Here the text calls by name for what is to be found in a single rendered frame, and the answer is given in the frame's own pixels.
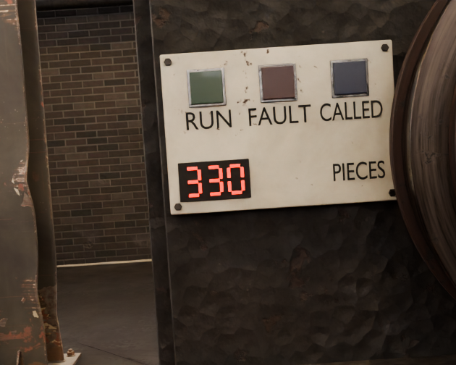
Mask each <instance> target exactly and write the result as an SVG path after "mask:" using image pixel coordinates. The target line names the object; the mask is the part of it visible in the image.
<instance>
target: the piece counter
mask: <svg viewBox="0 0 456 365"><path fill-rule="evenodd" d="M232 167H240V164H230V168H232ZM230 168H227V178H231V175H230ZM208 169H219V165H216V166H208ZM187 170H198V168H197V167H187ZM240 174H241V177H244V169H243V167H240ZM222 178H223V177H222V168H221V169H219V179H222ZM219 179H210V180H209V182H210V183H215V182H220V181H219ZM198 180H201V173H200V169H199V170H198ZM198 180H189V181H188V184H194V183H198ZM241 185H242V190H245V181H244V180H241ZM198 188H199V193H202V184H201V183H198ZM242 190H239V191H232V186H231V181H228V191H232V194H242ZM221 192H224V188H223V182H220V192H216V193H210V194H211V196H220V195H221ZM199 193H195V194H189V197H199Z"/></svg>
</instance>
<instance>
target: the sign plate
mask: <svg viewBox="0 0 456 365"><path fill-rule="evenodd" d="M355 61H366V83H367V93H359V94H347V95H334V73H333V63H334V62H355ZM290 65H293V67H294V79H295V98H282V99H271V100H263V89H262V77H261V68H262V67H278V66H290ZM160 66H161V86H162V96H163V108H164V127H165V138H166V157H167V168H168V178H169V198H170V209H171V214H172V215H177V214H198V213H209V212H220V211H242V210H254V209H275V208H286V207H297V206H318V205H329V204H351V203H363V202H374V201H395V200H397V198H396V194H395V191H394V185H393V180H392V171H391V165H390V156H389V126H390V117H391V111H392V102H393V98H394V72H393V58H392V40H382V41H360V42H349V43H328V44H316V45H305V46H283V47H272V48H261V49H240V50H229V51H207V52H195V53H184V54H163V55H160ZM213 70H221V74H222V85H223V97H224V102H223V103H216V104H195V105H192V104H191V95H190V74H189V73H190V72H202V71H213ZM230 164H240V167H243V169H244V177H241V174H240V167H232V168H230ZM216 165H219V169H221V168H222V177H223V178H222V179H219V169H208V166H216ZM187 167H197V168H198V170H199V169H200V173H201V180H198V170H187ZM227 168H230V175H231V178H227ZM210 179H219V181H220V182H223V188H224V192H221V195H220V196H211V194H210V193H216V192H220V182H209V180H210ZM189 180H198V183H201V184H202V193H199V188H198V183H194V184H188V181H189ZM241 180H244V181H245V190H242V185H241ZM228 181H231V186H232V191H239V190H242V194H232V191H228ZM195 193H199V197H189V194H195Z"/></svg>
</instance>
